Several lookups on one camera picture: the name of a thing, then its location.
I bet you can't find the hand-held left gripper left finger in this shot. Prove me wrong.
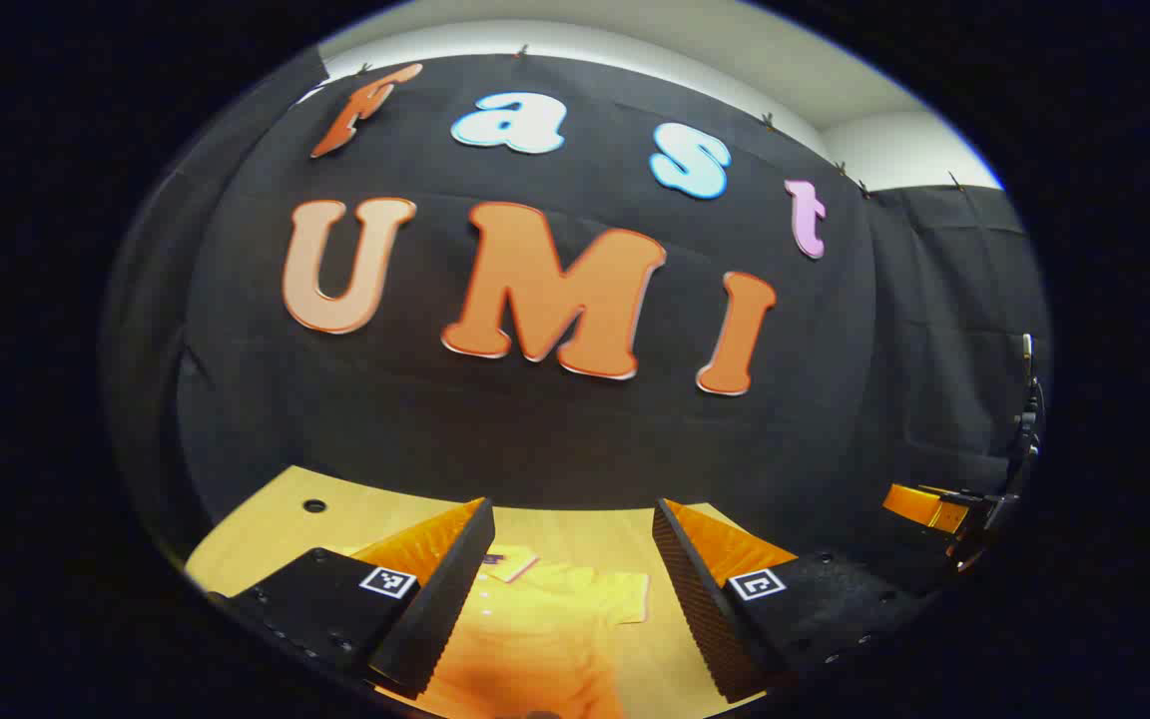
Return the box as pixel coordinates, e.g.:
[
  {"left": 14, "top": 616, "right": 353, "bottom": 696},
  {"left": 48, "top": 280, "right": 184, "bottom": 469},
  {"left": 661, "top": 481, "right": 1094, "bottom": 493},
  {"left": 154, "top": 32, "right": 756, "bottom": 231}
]
[{"left": 204, "top": 497, "right": 497, "bottom": 700}]

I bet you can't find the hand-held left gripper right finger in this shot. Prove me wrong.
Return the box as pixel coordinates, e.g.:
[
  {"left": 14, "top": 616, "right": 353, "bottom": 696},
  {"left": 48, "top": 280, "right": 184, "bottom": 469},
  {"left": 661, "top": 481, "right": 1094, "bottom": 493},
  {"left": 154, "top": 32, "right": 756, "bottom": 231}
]
[{"left": 651, "top": 497, "right": 935, "bottom": 705}]

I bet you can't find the orange T-shirt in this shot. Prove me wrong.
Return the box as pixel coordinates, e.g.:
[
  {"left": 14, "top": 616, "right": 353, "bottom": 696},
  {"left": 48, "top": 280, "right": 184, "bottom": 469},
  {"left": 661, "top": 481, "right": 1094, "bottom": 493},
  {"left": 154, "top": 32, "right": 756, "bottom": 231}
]
[{"left": 340, "top": 543, "right": 652, "bottom": 719}]

